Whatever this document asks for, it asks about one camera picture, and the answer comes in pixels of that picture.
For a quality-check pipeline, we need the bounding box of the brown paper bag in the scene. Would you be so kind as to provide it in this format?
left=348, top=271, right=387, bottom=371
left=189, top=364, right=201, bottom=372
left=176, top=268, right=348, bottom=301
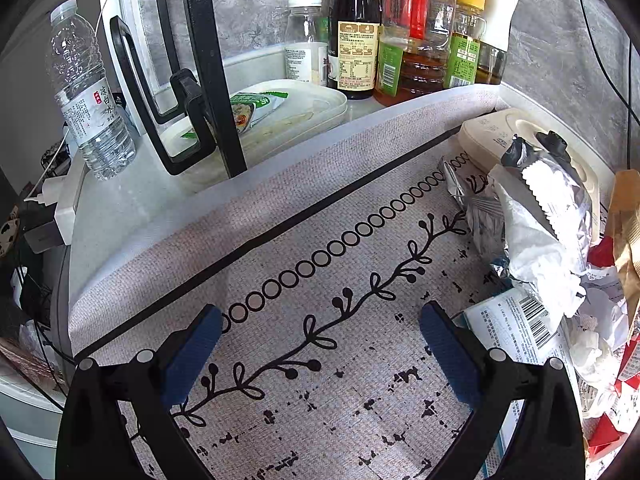
left=605, top=169, right=640, bottom=328

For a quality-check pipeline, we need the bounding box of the dark soy sauce bottle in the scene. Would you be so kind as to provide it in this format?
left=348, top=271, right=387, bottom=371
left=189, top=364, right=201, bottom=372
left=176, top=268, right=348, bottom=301
left=328, top=0, right=381, bottom=100

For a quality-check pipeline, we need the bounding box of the silver foil snack bag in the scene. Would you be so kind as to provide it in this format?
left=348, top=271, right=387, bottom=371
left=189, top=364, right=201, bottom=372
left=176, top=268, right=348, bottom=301
left=440, top=159, right=590, bottom=284

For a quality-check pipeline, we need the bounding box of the red cap oil bottle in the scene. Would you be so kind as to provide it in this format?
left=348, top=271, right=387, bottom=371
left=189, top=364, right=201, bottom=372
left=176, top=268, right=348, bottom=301
left=374, top=0, right=456, bottom=106

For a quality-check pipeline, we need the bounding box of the white blue paper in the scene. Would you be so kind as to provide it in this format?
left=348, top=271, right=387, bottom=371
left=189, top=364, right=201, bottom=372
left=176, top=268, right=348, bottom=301
left=570, top=266, right=629, bottom=389

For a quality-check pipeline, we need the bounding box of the patterned table mat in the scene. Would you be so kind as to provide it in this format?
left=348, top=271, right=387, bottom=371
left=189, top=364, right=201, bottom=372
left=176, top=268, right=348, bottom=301
left=67, top=81, right=640, bottom=480

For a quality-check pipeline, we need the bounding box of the clear water bottle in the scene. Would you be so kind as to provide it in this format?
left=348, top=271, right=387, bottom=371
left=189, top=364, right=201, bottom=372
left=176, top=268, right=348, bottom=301
left=46, top=0, right=136, bottom=181

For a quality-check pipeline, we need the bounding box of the right black power cable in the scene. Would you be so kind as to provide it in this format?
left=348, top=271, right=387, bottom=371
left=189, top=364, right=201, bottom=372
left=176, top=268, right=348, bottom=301
left=574, top=0, right=637, bottom=172

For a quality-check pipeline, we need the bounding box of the yellow cap green label bottle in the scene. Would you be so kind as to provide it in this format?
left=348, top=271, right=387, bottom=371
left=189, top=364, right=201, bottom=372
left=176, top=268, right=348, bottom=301
left=444, top=0, right=486, bottom=89

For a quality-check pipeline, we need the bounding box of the white power strip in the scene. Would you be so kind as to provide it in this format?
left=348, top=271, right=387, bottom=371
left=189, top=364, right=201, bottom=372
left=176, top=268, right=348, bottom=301
left=24, top=154, right=88, bottom=254

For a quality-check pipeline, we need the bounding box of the white plastic tray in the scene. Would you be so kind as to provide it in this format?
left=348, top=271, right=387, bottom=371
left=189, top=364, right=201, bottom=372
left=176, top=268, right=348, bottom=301
left=158, top=78, right=350, bottom=172

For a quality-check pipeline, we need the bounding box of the white top oil dispenser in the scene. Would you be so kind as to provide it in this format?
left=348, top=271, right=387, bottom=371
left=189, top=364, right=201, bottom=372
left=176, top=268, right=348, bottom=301
left=475, top=0, right=518, bottom=84

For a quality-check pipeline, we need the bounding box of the red white small carton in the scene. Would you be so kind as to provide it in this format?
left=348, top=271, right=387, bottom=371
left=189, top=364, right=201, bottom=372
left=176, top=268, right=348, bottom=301
left=587, top=235, right=615, bottom=268

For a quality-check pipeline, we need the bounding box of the black metal rack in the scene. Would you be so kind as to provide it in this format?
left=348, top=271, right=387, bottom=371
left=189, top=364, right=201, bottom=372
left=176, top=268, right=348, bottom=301
left=110, top=0, right=247, bottom=178

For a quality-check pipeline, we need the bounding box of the white cap clear jar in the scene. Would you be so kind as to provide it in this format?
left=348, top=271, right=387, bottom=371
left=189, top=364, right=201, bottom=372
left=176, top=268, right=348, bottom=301
left=284, top=0, right=328, bottom=86

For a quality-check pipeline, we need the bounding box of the blue white medicine box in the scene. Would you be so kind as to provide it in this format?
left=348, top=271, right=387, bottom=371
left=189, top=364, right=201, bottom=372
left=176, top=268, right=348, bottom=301
left=462, top=286, right=586, bottom=480

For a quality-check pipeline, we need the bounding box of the white printed paper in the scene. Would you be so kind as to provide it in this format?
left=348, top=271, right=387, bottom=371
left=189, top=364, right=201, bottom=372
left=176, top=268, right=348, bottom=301
left=489, top=165, right=585, bottom=330

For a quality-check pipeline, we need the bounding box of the white induction cooker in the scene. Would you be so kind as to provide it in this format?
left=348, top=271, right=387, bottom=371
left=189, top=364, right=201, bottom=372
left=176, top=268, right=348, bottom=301
left=458, top=107, right=601, bottom=252

